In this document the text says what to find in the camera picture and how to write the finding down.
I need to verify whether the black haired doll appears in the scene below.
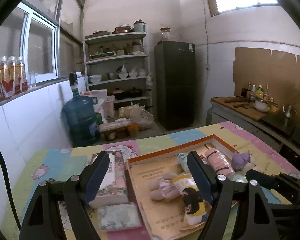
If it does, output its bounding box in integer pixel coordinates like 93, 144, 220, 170
172, 174, 211, 231

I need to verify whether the white plush unicorn toy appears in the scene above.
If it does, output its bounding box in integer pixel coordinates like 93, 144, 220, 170
230, 152, 256, 183

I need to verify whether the pink rolled item in bag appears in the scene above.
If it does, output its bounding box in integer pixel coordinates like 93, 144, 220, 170
204, 148, 235, 178

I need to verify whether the floral tissue pack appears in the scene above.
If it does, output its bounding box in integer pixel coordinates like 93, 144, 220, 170
89, 151, 129, 209

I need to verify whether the kitchen counter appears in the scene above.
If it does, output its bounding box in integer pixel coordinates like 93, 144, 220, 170
206, 96, 300, 158

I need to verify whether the pale green tissue pack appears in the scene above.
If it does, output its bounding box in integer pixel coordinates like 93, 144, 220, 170
97, 203, 142, 231

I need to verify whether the orange rimmed cardboard box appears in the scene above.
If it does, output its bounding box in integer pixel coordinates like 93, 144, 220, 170
127, 134, 238, 239

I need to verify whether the pink plush doll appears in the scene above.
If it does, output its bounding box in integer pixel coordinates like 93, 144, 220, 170
148, 172, 180, 202

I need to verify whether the white bowl on counter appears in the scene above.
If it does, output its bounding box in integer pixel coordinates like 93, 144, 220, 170
253, 101, 270, 113

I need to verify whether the blue water jug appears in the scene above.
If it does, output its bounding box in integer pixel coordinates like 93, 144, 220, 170
62, 72, 101, 147

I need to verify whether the clear plastic bag of food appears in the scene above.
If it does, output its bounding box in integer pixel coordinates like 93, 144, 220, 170
119, 102, 154, 131

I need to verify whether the row of drink bottles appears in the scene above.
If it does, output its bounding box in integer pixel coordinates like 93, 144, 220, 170
0, 56, 29, 101

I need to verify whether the dark green refrigerator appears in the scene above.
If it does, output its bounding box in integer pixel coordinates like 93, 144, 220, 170
154, 41, 196, 130

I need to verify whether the grey metal shelf rack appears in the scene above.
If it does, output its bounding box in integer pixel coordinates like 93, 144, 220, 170
83, 31, 153, 109

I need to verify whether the glass jar on refrigerator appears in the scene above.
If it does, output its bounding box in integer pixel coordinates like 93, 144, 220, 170
160, 27, 172, 41

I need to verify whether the brown cardboard wall panel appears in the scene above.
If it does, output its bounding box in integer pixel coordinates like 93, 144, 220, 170
233, 48, 300, 109

